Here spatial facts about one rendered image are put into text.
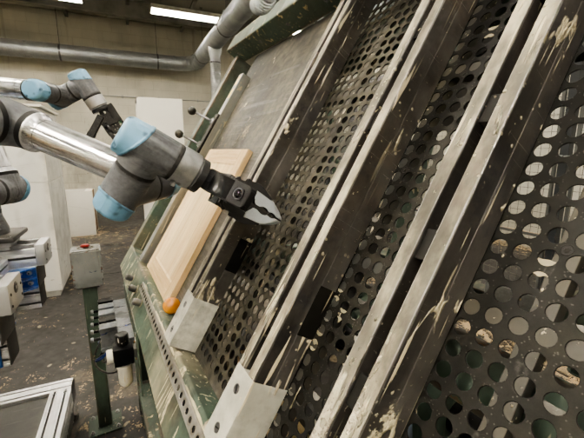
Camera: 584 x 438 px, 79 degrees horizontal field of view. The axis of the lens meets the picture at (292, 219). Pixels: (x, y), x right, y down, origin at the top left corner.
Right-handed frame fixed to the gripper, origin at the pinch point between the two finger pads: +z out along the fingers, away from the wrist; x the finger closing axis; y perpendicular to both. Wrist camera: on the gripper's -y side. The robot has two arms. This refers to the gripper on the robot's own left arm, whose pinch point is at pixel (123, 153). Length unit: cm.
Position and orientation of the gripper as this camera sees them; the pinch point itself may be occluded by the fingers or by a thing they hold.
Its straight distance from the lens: 171.2
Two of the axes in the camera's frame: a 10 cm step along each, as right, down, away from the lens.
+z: 4.3, 8.3, 3.6
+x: -4.0, -1.8, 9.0
